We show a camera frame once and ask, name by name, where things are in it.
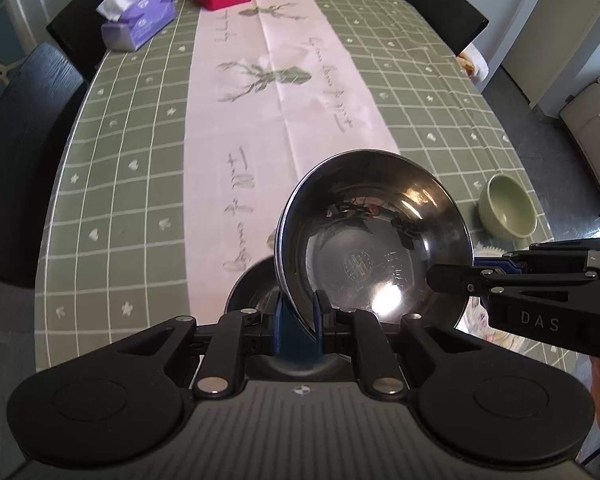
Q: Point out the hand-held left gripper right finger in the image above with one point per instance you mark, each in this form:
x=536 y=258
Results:
x=320 y=322

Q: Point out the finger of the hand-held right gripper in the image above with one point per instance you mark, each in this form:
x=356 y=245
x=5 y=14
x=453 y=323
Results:
x=455 y=280
x=495 y=262

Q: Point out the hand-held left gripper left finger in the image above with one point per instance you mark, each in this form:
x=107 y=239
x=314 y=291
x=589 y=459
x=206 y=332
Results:
x=279 y=325

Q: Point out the large glass plate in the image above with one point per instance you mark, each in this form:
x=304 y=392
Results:
x=486 y=251

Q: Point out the orange steel bowl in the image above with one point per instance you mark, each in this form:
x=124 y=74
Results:
x=250 y=285

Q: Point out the blue steel bowl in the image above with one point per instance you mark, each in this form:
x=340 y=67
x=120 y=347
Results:
x=370 y=240

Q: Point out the green ceramic bowl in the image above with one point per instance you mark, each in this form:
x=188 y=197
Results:
x=510 y=207

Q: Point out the cream sofa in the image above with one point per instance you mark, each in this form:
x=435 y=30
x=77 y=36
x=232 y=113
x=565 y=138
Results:
x=592 y=125

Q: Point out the white cloth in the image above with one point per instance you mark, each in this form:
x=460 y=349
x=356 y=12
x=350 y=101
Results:
x=475 y=62

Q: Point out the pink deer-print table runner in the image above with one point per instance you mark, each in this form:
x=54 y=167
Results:
x=280 y=110

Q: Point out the beige door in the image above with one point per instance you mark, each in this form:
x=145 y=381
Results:
x=560 y=25

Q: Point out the black chair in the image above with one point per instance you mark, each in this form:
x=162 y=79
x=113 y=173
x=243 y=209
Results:
x=25 y=160
x=445 y=10
x=85 y=20

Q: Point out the purple tissue box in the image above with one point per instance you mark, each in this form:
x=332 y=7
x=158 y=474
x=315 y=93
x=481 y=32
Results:
x=140 y=17

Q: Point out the white glass-pane door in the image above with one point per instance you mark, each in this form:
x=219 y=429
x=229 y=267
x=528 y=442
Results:
x=5 y=45

